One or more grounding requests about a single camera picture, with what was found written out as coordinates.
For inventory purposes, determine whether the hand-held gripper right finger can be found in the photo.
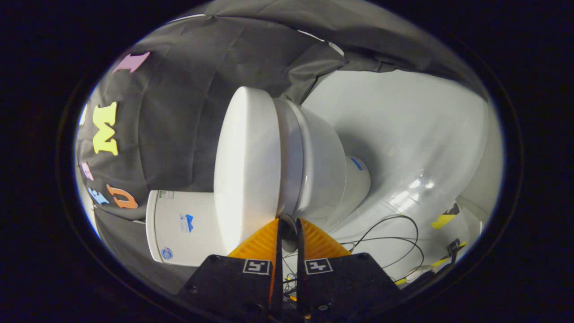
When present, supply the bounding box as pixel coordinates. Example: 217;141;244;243
296;218;402;321

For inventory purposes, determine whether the thin black cable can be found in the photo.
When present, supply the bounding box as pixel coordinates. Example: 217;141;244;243
340;236;425;271
353;214;420;270

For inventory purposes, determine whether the white cistern cover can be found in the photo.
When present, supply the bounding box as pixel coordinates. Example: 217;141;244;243
146;190;163;263

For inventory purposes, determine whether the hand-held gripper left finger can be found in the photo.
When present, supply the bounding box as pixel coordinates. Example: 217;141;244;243
177;218;284;322

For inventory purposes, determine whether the white toilet lid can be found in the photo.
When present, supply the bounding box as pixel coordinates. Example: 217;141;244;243
213;86;283;254

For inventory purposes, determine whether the white toilet seat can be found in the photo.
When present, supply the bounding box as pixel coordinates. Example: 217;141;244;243
274;98;306;217

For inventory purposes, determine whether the black round grip tab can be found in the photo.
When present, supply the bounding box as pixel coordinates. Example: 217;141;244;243
279;214;298;253

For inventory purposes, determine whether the white ceramic toilet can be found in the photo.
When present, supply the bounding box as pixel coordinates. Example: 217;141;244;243
146;98;372;267

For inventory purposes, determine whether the black backdrop cloth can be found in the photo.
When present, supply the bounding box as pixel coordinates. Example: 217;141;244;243
74;0;489;297

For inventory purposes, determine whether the yellow tape strip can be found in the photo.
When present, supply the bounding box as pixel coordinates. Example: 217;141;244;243
431;214;456;230

